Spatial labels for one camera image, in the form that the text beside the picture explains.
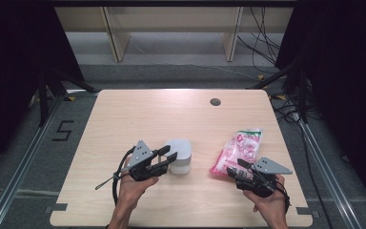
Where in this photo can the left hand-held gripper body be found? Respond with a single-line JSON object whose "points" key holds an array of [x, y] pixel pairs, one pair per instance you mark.
{"points": [[141, 156]]}

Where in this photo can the aluminium floor rail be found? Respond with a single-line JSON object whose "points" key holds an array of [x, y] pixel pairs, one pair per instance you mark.
{"points": [[22, 165], [327, 178]]}

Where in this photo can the black metal stand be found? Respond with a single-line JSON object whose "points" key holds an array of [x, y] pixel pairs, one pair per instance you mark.
{"points": [[43, 98], [303, 95]]}

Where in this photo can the person's right hand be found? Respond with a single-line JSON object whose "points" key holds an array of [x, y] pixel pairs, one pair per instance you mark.
{"points": [[273, 206]]}

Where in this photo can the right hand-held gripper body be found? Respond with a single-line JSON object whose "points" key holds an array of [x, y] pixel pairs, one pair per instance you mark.
{"points": [[260, 186]]}

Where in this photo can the pink snack bag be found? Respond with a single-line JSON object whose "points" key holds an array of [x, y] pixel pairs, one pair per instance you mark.
{"points": [[241, 146]]}

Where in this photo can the person's left hand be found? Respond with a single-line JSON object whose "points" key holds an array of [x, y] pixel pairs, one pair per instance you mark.
{"points": [[132, 192]]}

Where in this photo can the dark curtain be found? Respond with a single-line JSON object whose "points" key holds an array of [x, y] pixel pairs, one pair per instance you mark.
{"points": [[9, 63], [346, 79]]}

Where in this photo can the light wooden shelf unit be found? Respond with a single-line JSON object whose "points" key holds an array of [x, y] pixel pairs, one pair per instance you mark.
{"points": [[117, 41]]}

